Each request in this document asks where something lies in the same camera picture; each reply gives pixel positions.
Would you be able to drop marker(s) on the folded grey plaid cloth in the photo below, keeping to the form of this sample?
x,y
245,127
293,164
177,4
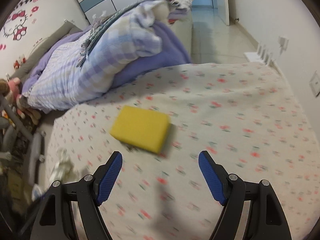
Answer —
x,y
127,34

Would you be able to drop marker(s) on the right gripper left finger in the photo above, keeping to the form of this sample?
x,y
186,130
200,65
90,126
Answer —
x,y
105,177

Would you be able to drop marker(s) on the purple plaid quilt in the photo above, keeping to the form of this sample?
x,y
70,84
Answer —
x,y
82,67

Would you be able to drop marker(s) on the hello kitty wall sticker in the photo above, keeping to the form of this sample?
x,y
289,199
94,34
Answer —
x,y
20,24

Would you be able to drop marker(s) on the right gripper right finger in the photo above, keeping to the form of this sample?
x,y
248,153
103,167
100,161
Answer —
x,y
215,176

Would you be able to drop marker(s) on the pink plush toy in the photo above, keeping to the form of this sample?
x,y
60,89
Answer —
x,y
10,89

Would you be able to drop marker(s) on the purple bed sheet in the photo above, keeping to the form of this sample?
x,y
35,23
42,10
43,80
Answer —
x,y
155,57

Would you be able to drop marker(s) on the white wall socket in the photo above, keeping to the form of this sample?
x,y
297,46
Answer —
x,y
314,84

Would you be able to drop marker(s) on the yellow green sponge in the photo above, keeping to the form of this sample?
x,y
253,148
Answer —
x,y
142,128

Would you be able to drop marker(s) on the white paper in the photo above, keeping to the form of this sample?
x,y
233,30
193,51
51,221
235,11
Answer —
x,y
63,170

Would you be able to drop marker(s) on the grey long bolster pillow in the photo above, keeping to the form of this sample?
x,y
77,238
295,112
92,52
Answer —
x,y
66,29

